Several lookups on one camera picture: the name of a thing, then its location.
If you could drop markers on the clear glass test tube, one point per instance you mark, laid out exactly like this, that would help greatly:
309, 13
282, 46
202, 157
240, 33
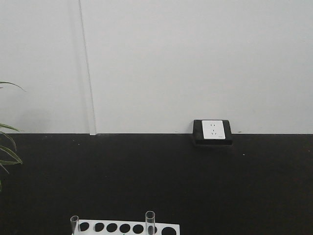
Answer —
74, 221
150, 222

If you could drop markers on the white test tube rack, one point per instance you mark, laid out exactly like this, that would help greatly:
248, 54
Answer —
113, 227

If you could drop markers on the green potted spider plant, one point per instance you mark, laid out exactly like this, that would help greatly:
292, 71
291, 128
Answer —
5, 150

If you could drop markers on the black socket mount box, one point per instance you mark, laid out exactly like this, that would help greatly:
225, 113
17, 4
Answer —
198, 134

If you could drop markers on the white wall power socket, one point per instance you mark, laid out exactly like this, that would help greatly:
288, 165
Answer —
213, 129

